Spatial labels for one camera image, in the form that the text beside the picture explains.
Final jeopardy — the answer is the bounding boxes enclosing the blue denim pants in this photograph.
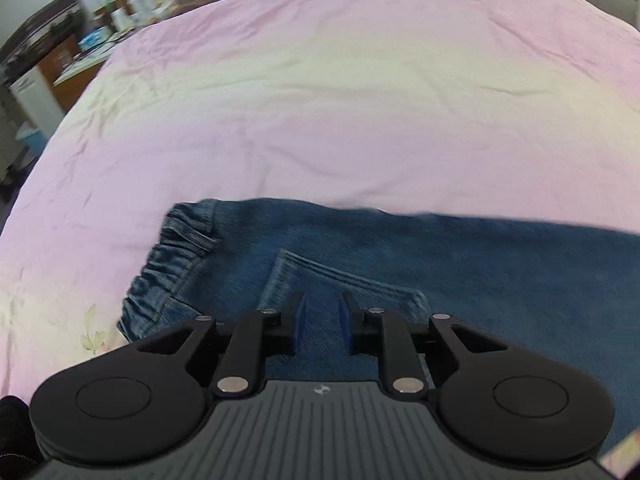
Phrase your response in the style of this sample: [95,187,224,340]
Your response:
[116,198,640,461]

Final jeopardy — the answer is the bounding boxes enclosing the dark cloth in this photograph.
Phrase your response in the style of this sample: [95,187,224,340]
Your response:
[0,395,40,480]

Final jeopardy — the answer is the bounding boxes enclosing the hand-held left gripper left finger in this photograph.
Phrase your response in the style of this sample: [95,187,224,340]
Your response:
[134,293,307,400]

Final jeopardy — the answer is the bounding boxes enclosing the white cabinet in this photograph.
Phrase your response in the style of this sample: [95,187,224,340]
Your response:
[7,66,67,136]

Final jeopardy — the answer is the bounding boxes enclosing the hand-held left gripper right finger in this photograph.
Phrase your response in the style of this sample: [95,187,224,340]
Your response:
[339,290,512,401]

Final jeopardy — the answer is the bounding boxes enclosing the brown wooden desk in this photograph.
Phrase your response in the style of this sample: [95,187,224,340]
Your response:
[39,35,118,113]

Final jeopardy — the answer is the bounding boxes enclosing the pink bed sheet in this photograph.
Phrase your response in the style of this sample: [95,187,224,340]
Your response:
[0,0,640,403]

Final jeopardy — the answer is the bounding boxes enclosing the dark brown cabinet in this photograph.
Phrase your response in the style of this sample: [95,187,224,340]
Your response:
[0,0,86,78]

